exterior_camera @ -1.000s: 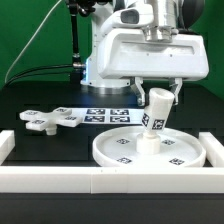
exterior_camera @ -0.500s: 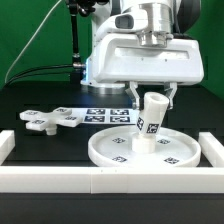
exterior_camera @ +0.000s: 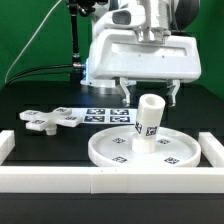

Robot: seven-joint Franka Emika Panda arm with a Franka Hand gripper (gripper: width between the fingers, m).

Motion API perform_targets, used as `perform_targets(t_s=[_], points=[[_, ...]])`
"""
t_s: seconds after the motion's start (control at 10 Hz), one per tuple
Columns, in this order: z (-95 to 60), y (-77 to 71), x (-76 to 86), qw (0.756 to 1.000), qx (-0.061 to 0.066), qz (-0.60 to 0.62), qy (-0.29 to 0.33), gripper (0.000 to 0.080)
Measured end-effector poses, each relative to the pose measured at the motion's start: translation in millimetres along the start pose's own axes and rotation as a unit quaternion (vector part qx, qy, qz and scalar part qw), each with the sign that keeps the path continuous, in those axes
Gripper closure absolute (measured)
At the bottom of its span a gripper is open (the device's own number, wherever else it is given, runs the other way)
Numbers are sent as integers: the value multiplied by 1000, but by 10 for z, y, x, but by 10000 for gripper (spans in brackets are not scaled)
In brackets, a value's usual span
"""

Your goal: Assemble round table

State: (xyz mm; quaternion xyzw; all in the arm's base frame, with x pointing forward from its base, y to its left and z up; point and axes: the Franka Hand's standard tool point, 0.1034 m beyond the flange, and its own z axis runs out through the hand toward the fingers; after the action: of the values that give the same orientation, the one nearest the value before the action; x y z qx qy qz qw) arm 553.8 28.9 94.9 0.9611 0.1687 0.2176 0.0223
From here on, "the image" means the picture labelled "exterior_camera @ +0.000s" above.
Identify white fence bar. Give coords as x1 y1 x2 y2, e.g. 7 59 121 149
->
0 130 15 166
0 166 224 194
198 132 224 168

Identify white right fence bar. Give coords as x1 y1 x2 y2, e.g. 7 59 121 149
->
198 132 224 168

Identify white left fence bar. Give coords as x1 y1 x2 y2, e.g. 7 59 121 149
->
0 130 15 166

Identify white front fence bar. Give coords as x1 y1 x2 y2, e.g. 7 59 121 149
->
0 166 224 194

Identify white marker sheet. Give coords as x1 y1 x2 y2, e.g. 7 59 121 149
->
72 108 137 124

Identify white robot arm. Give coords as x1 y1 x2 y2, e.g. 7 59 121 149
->
81 0 201 106

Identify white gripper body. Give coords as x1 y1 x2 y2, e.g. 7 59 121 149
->
87 29 201 82

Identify white cross-shaped table base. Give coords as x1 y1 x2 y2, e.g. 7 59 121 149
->
19 107 82 136

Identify black cable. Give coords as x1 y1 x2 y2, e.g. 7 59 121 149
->
2 64 75 88

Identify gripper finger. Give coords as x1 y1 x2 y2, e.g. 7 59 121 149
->
167 80 180 107
116 77 135 106

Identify white round table top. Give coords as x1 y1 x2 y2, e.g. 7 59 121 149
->
88 125 201 169

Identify white cable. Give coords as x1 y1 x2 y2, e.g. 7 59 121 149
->
3 0 64 84

